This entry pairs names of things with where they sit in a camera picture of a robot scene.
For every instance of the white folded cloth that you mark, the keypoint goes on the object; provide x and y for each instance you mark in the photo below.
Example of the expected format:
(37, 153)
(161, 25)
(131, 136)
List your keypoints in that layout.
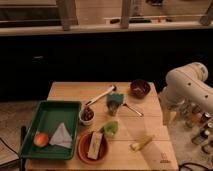
(61, 137)

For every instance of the metal spoon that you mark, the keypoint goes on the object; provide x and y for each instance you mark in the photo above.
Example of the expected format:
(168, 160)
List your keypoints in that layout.
(133, 109)

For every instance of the teal topped cup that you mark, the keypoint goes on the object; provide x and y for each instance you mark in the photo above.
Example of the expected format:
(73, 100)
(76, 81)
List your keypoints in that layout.
(114, 101)

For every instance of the beige rectangular block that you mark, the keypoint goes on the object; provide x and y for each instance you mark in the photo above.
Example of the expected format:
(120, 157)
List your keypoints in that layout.
(94, 146)

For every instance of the white handled brush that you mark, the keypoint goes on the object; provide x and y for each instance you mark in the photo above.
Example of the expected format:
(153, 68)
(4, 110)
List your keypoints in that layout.
(94, 99)

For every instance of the red apple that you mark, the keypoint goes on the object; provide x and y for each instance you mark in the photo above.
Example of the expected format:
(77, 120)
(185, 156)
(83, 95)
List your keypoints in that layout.
(41, 139)

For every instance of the green plastic cup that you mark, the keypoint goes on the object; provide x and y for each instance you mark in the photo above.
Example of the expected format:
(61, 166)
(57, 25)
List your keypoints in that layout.
(110, 128)

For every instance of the yellow banana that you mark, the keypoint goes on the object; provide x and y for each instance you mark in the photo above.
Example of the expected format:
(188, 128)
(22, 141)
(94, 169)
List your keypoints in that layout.
(140, 144)

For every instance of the wooden railing beam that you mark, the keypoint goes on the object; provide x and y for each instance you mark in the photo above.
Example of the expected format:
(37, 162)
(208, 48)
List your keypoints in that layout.
(103, 28)

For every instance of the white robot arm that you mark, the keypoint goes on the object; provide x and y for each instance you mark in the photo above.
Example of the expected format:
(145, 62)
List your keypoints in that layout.
(186, 83)

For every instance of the orange plate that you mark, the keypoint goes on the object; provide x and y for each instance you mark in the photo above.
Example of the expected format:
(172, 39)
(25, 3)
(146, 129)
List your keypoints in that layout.
(83, 147)

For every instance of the spice bottle rack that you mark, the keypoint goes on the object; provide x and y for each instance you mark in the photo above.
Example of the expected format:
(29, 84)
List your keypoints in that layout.
(194, 119)

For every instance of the white cup with brown contents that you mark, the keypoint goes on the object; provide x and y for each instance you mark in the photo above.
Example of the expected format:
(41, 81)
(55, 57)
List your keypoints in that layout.
(86, 116)

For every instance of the green plastic tray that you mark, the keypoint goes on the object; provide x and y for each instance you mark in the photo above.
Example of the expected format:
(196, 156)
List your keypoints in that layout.
(47, 118)

